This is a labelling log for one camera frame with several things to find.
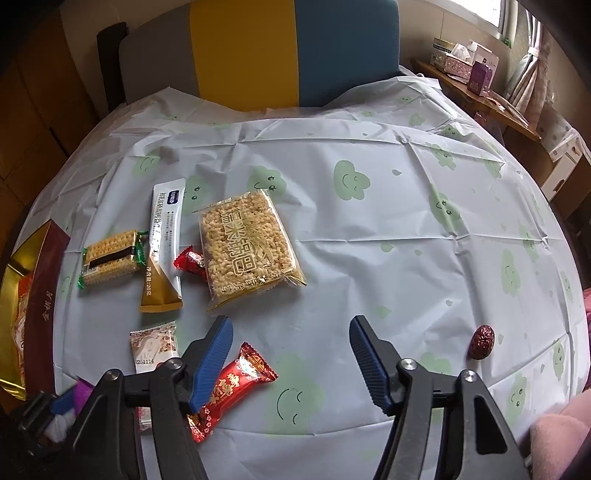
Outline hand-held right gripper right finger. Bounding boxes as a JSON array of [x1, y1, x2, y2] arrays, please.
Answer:
[[349, 316, 529, 480]]

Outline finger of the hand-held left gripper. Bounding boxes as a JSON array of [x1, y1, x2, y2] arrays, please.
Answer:
[[17, 391, 77, 444]]

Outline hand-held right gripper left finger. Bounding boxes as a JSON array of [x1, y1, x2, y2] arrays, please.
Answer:
[[69, 316, 234, 480]]

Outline red snack packet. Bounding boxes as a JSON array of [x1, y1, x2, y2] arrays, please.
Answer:
[[187, 342, 278, 444]]

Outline white beige snack packet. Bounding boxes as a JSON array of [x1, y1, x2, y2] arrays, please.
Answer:
[[129, 320, 178, 432]]

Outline small red candy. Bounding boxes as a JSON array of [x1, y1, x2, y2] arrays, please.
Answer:
[[173, 246, 208, 278]]

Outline maroon and gold box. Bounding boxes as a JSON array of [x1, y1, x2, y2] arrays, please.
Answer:
[[0, 220, 71, 402]]

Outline white and gold sachet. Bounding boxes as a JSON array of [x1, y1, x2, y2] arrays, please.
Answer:
[[140, 179, 186, 315]]

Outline green-edged sandwich cracker packet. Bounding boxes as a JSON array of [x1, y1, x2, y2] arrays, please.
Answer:
[[78, 229, 148, 291]]

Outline dried red date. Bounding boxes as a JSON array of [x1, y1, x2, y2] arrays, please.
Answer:
[[468, 324, 496, 361]]

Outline clear puffed rice cracker packet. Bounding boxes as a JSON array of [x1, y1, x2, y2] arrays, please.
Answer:
[[198, 189, 308, 315]]

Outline cloud-print plastic tablecloth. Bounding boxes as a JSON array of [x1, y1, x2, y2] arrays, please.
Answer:
[[14, 74, 589, 480]]

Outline pink cloth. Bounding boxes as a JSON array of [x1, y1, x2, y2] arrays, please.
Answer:
[[529, 392, 591, 480]]

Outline wooden shelf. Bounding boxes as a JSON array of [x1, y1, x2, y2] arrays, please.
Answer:
[[411, 58, 542, 141]]

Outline white dotted box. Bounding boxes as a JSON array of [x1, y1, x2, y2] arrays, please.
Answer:
[[539, 108, 583, 204]]

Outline purple box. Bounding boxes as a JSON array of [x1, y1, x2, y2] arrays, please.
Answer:
[[467, 62, 493, 96]]

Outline wooden cabinet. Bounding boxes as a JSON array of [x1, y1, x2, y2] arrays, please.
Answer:
[[0, 9, 118, 232]]

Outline pink glitter tissue box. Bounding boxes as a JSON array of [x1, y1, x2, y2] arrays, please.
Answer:
[[442, 44, 476, 75]]

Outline grey yellow blue chair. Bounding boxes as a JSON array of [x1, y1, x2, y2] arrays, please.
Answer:
[[97, 0, 400, 114]]

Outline green white tissue box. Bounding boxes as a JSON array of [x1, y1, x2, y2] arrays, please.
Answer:
[[429, 39, 457, 66]]

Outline white carton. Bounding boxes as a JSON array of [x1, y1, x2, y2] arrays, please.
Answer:
[[468, 42, 500, 70]]

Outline pale floral curtain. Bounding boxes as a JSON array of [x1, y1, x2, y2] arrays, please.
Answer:
[[503, 21, 555, 121]]

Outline window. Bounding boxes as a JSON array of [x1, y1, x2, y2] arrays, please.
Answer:
[[484, 0, 527, 43]]

